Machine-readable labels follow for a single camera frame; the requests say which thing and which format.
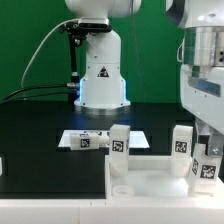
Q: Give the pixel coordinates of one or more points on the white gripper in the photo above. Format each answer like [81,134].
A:
[204,98]

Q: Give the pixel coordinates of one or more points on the white square table top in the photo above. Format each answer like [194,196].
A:
[150,177]

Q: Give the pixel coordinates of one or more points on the white front fence bar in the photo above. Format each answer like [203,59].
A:
[149,211]

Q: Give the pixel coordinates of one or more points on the white left fence piece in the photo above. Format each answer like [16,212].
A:
[1,166]

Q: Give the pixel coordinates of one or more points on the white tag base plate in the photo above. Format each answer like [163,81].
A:
[137,138]

